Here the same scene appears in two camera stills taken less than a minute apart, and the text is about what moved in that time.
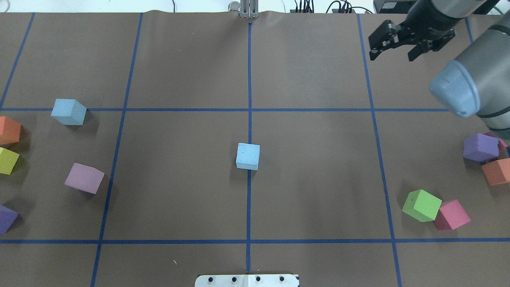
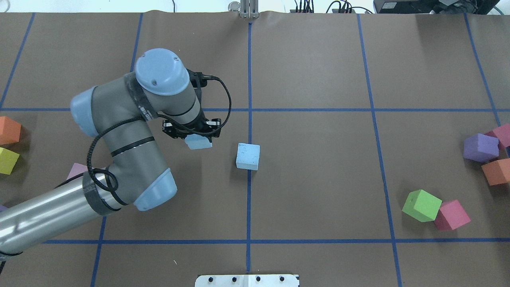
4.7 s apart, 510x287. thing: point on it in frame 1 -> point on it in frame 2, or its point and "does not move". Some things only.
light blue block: [247, 156] does not move
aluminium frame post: [249, 8] does not move
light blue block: [69, 111] -> [196, 141]
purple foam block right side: [480, 147] does not move
